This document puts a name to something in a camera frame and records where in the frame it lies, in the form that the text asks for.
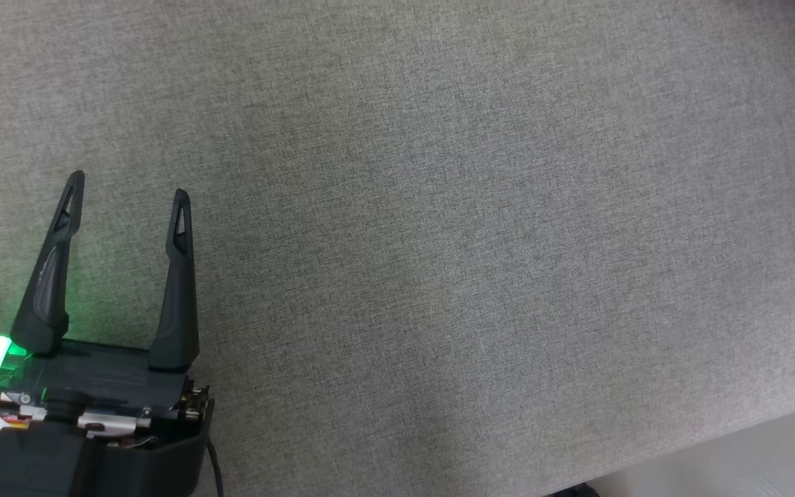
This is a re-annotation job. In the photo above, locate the grey fabric sofa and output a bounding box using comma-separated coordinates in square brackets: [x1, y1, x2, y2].
[0, 0, 795, 497]

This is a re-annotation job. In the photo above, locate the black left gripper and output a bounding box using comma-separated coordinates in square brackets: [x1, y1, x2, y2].
[0, 170, 213, 442]

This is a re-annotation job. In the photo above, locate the thin black looping cable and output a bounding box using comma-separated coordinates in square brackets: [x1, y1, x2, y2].
[206, 438, 224, 497]

